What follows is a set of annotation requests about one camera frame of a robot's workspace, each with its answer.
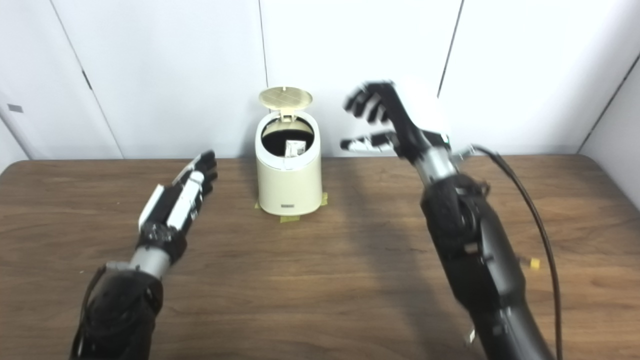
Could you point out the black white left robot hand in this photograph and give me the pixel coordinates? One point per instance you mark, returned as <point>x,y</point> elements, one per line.
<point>172,210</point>

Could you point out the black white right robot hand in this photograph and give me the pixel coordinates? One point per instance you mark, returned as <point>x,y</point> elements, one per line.
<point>410,115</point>

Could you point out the white green milk carton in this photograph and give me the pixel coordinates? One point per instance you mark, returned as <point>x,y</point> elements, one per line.
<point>295,148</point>

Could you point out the cream-colored plastic bin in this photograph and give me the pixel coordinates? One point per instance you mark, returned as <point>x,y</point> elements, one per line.
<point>290,185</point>

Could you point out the cream round bin lid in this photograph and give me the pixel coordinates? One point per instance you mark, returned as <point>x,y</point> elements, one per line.
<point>285,98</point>

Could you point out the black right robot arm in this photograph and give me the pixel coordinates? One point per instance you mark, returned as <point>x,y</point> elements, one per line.
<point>480,250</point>

